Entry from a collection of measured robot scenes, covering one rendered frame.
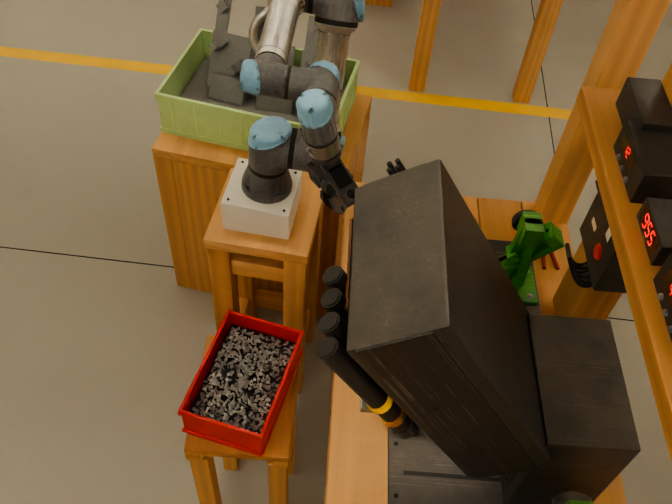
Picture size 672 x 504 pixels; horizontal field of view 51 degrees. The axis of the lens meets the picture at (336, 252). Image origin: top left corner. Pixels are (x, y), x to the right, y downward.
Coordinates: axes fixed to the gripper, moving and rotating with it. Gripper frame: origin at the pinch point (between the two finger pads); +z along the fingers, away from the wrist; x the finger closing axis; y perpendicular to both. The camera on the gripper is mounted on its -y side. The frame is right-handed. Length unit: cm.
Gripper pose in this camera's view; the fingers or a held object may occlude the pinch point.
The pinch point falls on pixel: (343, 211)
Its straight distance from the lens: 174.2
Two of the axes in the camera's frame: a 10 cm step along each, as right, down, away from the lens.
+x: -8.3, 5.1, -2.1
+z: 1.6, 5.9, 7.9
